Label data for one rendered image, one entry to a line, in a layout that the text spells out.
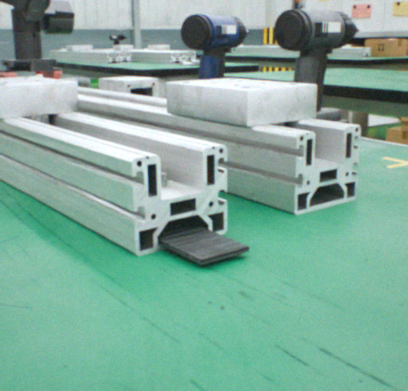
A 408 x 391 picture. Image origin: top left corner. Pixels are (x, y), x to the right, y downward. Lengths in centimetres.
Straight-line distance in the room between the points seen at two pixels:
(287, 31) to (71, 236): 46
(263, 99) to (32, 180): 28
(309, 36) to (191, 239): 45
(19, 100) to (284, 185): 36
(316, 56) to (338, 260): 47
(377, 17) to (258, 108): 342
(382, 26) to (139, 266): 361
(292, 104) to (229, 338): 37
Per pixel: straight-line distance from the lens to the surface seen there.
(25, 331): 40
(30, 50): 132
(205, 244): 50
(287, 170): 61
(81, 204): 58
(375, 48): 544
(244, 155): 66
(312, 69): 90
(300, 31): 86
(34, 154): 68
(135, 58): 470
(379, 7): 404
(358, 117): 501
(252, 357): 35
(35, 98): 78
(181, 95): 74
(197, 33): 100
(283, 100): 67
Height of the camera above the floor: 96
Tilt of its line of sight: 14 degrees down
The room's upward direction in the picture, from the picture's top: 1 degrees counter-clockwise
